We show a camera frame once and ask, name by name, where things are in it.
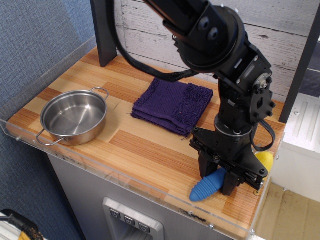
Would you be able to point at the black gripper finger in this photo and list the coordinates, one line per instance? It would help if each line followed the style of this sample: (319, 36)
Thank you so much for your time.
(207, 165)
(232, 180)

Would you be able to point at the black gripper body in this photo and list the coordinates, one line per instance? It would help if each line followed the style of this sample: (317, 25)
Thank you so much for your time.
(232, 151)

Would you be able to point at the blue handled metal fork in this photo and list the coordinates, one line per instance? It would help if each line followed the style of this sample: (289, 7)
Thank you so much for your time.
(208, 186)

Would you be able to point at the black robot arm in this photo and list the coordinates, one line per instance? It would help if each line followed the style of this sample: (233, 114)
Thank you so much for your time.
(212, 39)

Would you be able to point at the purple folded cloth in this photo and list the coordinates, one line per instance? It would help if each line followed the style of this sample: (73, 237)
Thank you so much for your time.
(174, 106)

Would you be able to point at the white ribbed appliance top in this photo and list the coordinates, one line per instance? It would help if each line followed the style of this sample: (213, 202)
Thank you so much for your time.
(303, 125)

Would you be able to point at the yellow plastic corn piece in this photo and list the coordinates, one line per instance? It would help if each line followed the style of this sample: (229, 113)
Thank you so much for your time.
(266, 158)

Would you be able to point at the silver dispenser button panel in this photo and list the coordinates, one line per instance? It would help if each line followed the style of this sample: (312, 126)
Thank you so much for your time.
(126, 223)

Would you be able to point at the stainless steel pot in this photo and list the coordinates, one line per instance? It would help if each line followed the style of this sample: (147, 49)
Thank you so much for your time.
(74, 118)

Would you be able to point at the yellow object bottom left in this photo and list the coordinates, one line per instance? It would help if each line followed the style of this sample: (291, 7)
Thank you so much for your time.
(24, 236)

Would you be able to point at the dark right upright post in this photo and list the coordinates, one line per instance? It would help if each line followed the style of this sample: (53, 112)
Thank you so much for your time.
(301, 69)

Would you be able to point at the dark upright post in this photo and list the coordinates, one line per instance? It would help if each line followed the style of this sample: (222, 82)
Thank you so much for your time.
(106, 47)
(301, 69)

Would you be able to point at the clear acrylic guard rail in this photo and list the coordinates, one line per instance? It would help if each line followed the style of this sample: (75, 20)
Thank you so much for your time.
(144, 168)

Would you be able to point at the dark left upright post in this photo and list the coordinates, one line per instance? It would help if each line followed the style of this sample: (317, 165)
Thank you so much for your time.
(106, 47)

